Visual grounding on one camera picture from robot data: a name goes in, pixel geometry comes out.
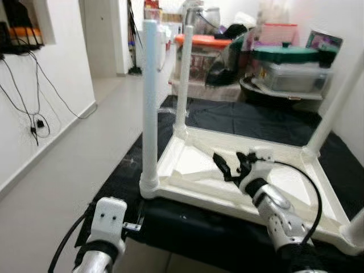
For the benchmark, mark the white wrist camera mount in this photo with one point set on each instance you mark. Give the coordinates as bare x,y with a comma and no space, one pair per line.
108,219
261,154

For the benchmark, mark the black round pan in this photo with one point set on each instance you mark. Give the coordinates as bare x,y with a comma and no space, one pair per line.
267,98

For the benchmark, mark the clear plastic storage box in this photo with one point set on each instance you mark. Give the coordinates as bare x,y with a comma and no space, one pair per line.
296,77

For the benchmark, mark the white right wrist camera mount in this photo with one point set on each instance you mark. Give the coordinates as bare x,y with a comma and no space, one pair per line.
261,154

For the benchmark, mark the white appliance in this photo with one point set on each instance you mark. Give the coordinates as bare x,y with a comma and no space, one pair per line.
165,51

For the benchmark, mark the pink storage box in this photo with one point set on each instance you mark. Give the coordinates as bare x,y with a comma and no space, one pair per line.
278,34

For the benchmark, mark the black floor mop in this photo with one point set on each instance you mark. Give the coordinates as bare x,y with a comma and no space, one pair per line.
135,69

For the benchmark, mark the black tablecloth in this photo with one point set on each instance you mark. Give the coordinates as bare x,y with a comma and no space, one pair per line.
256,119

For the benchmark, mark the beige padded base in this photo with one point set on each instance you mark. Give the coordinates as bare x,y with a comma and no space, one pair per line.
199,91

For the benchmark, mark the shiny black bag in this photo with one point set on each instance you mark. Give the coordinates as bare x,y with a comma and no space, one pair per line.
227,62

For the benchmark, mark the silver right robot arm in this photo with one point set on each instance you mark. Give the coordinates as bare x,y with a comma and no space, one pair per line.
278,210

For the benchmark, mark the flat clear tape patch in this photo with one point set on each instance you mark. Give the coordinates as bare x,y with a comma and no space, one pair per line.
165,116

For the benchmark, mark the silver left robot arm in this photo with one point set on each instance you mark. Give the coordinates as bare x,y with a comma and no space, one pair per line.
94,259

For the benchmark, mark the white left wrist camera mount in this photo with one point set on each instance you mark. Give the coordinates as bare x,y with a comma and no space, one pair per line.
108,219

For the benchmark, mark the green round lid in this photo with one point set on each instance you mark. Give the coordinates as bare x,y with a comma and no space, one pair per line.
287,54

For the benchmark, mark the orange lid storage box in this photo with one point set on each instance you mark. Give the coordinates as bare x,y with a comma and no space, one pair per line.
205,57

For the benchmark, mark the colourful printed box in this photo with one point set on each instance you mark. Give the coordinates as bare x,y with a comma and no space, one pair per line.
324,40

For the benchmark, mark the white plastic table top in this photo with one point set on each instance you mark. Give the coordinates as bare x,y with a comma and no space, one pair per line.
187,165

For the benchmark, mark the silver metal pot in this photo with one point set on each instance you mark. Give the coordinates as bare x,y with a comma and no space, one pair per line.
202,20

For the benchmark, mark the black shelf clutter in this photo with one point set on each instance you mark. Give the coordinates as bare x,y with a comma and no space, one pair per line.
17,34

